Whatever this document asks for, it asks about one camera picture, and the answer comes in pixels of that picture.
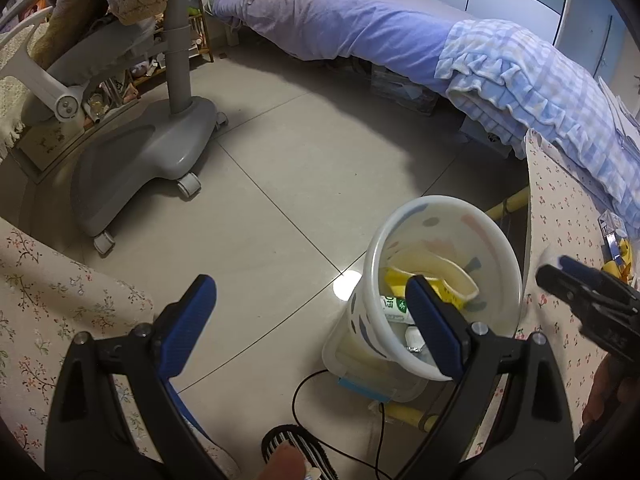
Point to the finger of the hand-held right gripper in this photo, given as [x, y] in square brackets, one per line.
[572, 262]
[565, 285]

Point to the clear plastic storage box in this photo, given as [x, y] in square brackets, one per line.
[350, 360]

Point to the floral storage box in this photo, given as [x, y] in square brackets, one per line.
[50, 142]

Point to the green and white packet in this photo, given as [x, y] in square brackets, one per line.
[395, 309]

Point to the blue checked ruffled blanket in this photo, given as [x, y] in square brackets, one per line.
[540, 80]

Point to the floral print cloth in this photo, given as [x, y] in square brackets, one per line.
[60, 290]

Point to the cream knitted fringed cloth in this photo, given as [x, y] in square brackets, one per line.
[12, 95]

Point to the person's right hand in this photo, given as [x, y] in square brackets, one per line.
[602, 390]

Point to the black striped slipper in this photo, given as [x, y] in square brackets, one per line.
[320, 452]

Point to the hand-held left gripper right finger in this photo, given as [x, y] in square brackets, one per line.
[432, 320]

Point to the person's foot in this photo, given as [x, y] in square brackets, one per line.
[285, 462]

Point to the wooden toy shelf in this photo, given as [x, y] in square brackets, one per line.
[202, 30]

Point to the white spotted waste bin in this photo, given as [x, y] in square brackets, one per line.
[500, 260]

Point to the grey swivel chair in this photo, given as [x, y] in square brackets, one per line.
[150, 145]

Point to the yellow plastic bag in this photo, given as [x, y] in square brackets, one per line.
[619, 257]

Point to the white door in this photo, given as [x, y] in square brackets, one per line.
[595, 15]

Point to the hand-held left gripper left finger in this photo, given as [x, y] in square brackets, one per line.
[187, 320]

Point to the storage box under bed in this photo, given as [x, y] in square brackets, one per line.
[402, 91]

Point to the crumpled yellow wrapper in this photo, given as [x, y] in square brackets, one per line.
[440, 290]

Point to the folded striped sheet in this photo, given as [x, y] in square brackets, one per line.
[622, 115]

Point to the purple bed sheet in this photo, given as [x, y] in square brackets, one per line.
[340, 25]

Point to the white box under bed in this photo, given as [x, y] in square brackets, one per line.
[487, 132]

